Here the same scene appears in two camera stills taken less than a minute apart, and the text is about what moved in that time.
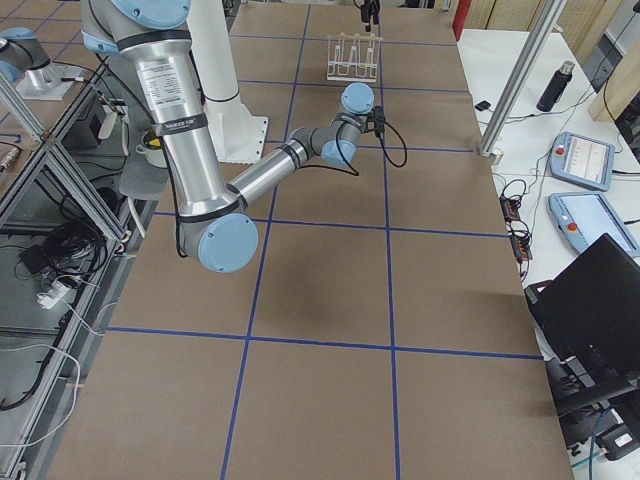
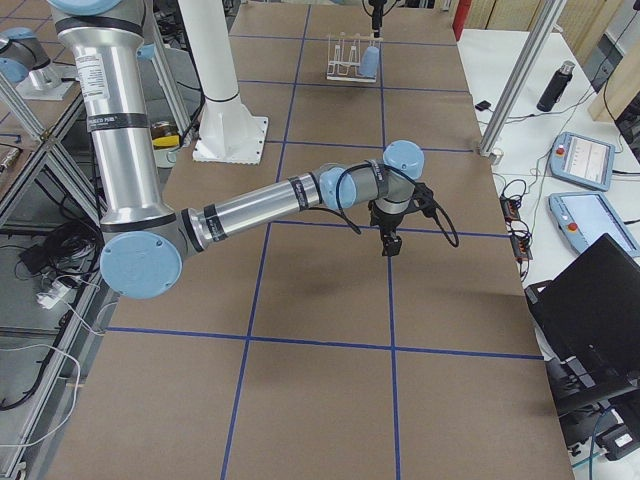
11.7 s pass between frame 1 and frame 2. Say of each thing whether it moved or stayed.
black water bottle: stayed
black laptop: stayed
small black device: stayed
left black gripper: moved
